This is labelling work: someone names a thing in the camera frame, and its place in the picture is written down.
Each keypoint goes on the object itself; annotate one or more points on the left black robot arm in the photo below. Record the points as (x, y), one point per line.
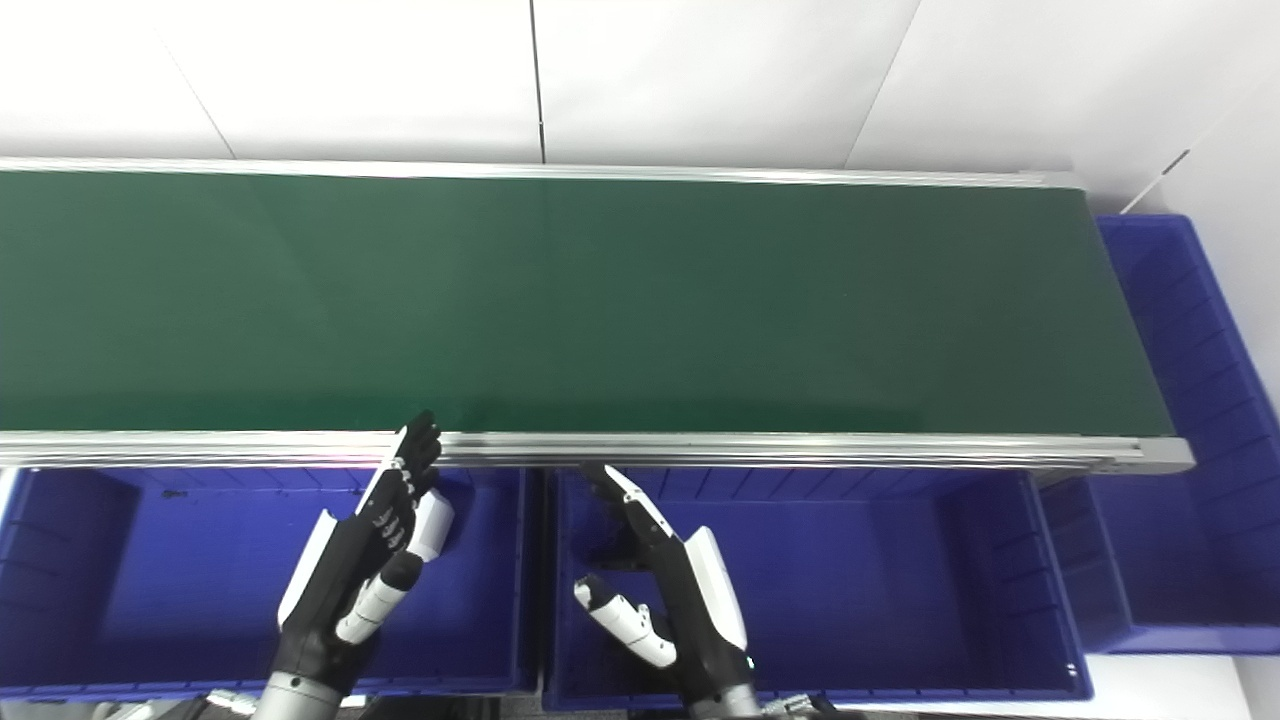
(295, 700)

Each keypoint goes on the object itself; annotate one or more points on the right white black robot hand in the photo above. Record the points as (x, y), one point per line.
(700, 600)

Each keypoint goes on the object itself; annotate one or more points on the white plastic block part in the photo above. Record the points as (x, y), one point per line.
(435, 525)

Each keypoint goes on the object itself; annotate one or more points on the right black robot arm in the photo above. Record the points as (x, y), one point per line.
(725, 706)

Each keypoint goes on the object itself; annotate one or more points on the black flanged metal part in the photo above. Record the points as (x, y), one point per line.
(618, 555)

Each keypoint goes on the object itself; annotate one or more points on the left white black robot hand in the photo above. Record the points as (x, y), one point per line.
(335, 590)

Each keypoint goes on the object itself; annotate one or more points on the green conveyor belt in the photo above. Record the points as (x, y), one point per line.
(620, 300)
(850, 445)

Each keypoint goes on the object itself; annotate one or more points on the blue plastic bin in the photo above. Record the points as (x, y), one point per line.
(880, 590)
(1200, 540)
(150, 590)

